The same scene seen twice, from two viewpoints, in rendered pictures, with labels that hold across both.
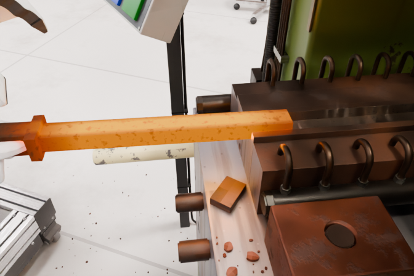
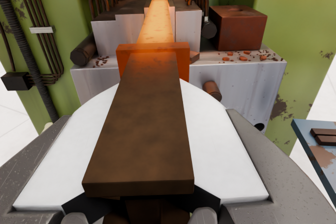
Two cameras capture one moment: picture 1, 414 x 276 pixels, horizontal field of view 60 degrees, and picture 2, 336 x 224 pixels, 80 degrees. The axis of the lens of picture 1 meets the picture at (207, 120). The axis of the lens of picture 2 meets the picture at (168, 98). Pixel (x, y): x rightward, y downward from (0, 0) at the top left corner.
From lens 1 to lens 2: 0.49 m
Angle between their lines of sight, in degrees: 66
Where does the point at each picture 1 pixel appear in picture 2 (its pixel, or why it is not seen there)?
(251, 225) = (208, 53)
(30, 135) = (176, 44)
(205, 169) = not seen: hidden behind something
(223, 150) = not seen: hidden behind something
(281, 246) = (246, 19)
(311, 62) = (84, 10)
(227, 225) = (209, 59)
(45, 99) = not seen: outside the picture
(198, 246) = (213, 84)
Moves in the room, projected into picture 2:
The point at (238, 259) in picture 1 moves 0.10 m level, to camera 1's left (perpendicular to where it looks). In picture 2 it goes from (232, 57) to (244, 84)
